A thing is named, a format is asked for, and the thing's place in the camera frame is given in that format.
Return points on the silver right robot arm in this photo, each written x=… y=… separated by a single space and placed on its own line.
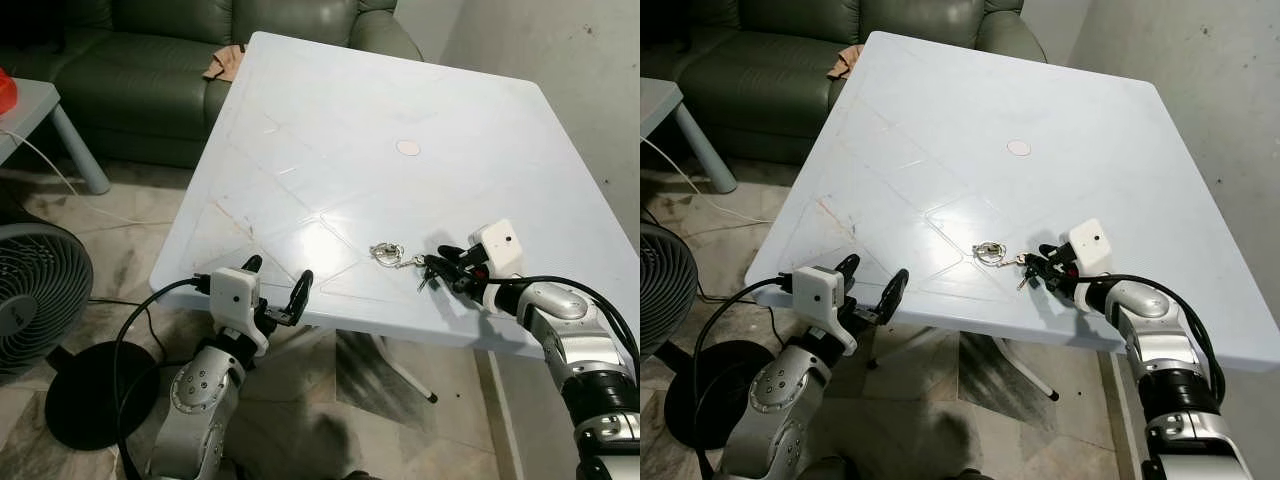
x=565 y=320
x=1160 y=320

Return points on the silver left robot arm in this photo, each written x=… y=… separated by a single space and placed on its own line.
x=775 y=400
x=200 y=400

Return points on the white plastic square table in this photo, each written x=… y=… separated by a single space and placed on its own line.
x=400 y=190
x=1020 y=200

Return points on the round pale table hole cap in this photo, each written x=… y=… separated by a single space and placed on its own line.
x=1018 y=148
x=408 y=148

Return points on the black floor fan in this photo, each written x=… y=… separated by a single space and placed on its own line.
x=40 y=290
x=665 y=290

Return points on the green leather sofa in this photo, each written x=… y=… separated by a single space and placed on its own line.
x=140 y=80
x=770 y=80

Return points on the brown crumpled cloth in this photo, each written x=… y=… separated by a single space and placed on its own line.
x=846 y=62
x=224 y=64

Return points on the small grey side table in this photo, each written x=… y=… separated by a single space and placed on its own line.
x=30 y=105
x=660 y=98

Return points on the red object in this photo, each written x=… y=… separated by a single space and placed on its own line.
x=6 y=92

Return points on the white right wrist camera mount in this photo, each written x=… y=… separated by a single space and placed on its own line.
x=1092 y=248
x=498 y=248

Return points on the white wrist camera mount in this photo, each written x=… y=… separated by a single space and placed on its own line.
x=498 y=248
x=234 y=300
x=820 y=295
x=1092 y=248

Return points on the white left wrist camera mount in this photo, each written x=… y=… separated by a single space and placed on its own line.
x=820 y=295
x=234 y=300

